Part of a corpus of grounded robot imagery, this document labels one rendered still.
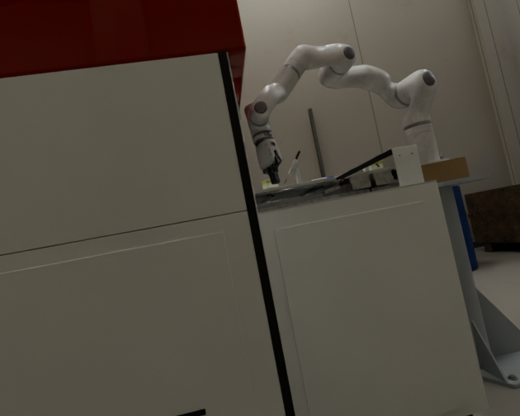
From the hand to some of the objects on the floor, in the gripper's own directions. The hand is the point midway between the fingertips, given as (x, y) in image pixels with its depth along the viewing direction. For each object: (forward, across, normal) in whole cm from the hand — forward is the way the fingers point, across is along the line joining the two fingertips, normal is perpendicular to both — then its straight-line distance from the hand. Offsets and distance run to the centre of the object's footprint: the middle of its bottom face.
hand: (274, 178), depth 120 cm
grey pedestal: (+98, +13, +82) cm, 129 cm away
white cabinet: (+92, -26, +28) cm, 100 cm away
